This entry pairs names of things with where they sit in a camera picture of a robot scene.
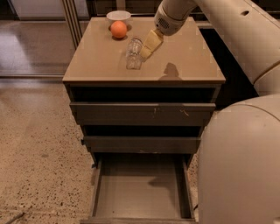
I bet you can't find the grey top drawer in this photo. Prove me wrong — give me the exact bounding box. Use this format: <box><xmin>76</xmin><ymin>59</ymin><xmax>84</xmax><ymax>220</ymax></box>
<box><xmin>70</xmin><ymin>102</ymin><xmax>215</xmax><ymax>126</ymax></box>

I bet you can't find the grey metal rod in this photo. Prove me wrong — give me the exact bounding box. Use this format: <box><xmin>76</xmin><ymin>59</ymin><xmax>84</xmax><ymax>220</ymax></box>
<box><xmin>5</xmin><ymin>213</ymin><xmax>25</xmax><ymax>224</ymax></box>

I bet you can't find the clear plastic water bottle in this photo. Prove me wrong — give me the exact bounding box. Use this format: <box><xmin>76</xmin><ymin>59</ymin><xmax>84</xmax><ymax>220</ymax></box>
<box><xmin>126</xmin><ymin>38</ymin><xmax>143</xmax><ymax>70</ymax></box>

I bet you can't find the grey open bottom drawer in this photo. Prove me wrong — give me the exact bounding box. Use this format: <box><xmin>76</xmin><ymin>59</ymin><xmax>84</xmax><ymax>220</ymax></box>
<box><xmin>80</xmin><ymin>153</ymin><xmax>198</xmax><ymax>224</ymax></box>

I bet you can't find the metal window frame post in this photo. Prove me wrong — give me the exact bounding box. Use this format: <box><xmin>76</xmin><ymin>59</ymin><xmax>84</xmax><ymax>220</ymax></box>
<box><xmin>60</xmin><ymin>0</ymin><xmax>82</xmax><ymax>48</ymax></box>

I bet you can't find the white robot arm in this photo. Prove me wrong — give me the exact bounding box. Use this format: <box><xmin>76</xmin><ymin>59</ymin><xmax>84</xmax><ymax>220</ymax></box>
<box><xmin>141</xmin><ymin>0</ymin><xmax>280</xmax><ymax>224</ymax></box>

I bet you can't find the white plastic cup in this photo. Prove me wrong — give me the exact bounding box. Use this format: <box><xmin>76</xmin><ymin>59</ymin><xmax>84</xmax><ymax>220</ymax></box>
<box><xmin>106</xmin><ymin>10</ymin><xmax>131</xmax><ymax>25</ymax></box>

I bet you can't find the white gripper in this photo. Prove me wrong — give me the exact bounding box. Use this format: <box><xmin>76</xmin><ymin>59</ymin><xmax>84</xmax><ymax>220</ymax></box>
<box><xmin>140</xmin><ymin>3</ymin><xmax>193</xmax><ymax>60</ymax></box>

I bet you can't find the orange fruit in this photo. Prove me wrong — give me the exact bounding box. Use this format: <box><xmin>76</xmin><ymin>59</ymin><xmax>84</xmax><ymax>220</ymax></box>
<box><xmin>110</xmin><ymin>21</ymin><xmax>127</xmax><ymax>39</ymax></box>

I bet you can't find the grey drawer cabinet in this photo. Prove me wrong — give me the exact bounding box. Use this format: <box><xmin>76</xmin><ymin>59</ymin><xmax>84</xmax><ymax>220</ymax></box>
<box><xmin>62</xmin><ymin>16</ymin><xmax>227</xmax><ymax>170</ymax></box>

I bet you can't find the grey middle drawer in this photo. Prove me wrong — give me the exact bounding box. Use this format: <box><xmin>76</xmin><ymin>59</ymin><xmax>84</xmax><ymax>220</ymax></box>
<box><xmin>82</xmin><ymin>136</ymin><xmax>200</xmax><ymax>154</ymax></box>

